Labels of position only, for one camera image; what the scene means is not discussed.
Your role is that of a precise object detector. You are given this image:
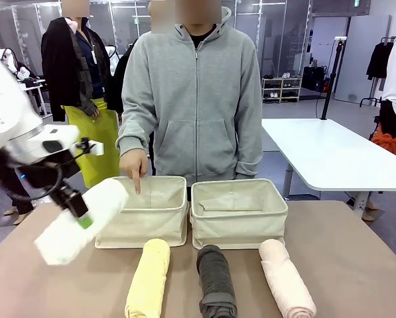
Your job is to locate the pink towel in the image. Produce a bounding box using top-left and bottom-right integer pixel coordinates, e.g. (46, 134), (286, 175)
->
(258, 238), (318, 318)

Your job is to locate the dark grey rolled towel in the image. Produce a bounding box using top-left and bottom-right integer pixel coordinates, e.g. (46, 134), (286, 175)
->
(196, 244), (238, 318)

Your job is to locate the person with yellow apron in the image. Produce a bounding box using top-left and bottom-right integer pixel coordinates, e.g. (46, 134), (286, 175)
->
(40, 0), (121, 189)

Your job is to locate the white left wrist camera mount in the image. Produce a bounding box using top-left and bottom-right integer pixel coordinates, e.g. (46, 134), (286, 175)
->
(72, 137), (105, 157)

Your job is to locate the person in dark green jacket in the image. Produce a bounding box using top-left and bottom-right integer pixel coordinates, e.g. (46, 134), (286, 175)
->
(0, 158), (36, 226)

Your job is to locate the person's left forearm grey sleeve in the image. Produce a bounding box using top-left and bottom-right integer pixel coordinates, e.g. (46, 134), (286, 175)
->
(234, 105), (264, 180)

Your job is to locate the white towel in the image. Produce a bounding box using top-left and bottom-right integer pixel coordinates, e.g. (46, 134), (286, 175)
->
(34, 184), (130, 266)

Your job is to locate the person in black top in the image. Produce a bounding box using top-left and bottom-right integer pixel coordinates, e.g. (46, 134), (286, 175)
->
(112, 42), (136, 115)

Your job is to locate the beige fabric basket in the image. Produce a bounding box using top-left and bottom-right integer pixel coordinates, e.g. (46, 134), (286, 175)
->
(189, 178), (289, 250)
(94, 176), (189, 250)

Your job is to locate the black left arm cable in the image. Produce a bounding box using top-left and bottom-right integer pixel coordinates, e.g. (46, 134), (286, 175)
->
(0, 158), (68, 203)

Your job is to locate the wooden shoe rack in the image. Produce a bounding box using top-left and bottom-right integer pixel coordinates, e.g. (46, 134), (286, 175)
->
(261, 76), (302, 104)

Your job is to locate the black tripod pole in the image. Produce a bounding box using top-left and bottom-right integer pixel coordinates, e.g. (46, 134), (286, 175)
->
(320, 37), (347, 121)

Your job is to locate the black hanging garment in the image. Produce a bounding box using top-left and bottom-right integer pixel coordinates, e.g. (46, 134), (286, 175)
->
(365, 37), (395, 81)

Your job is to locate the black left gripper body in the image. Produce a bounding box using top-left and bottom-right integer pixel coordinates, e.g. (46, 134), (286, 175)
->
(18, 149), (82, 200)

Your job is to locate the person's right hand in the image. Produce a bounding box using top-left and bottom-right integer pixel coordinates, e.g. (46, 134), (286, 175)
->
(119, 152), (150, 196)

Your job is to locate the person in grey hoodie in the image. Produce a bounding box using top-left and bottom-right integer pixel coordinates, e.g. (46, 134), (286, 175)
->
(115, 6), (264, 182)

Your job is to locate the person's right forearm grey sleeve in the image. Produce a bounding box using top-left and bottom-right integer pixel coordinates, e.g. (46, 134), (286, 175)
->
(115, 95), (156, 160)

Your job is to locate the yellow towel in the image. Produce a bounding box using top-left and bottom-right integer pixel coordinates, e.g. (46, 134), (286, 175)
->
(124, 238), (171, 318)

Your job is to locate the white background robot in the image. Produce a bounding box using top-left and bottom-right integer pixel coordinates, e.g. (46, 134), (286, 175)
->
(0, 48), (33, 81)

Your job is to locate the black case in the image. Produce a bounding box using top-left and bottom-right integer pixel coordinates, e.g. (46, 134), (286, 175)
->
(301, 65), (328, 92)

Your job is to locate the orange cloth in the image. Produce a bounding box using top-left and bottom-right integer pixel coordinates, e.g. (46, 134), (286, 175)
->
(371, 131), (396, 159)

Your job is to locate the white table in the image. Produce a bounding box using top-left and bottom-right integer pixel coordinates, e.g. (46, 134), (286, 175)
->
(261, 118), (396, 200)

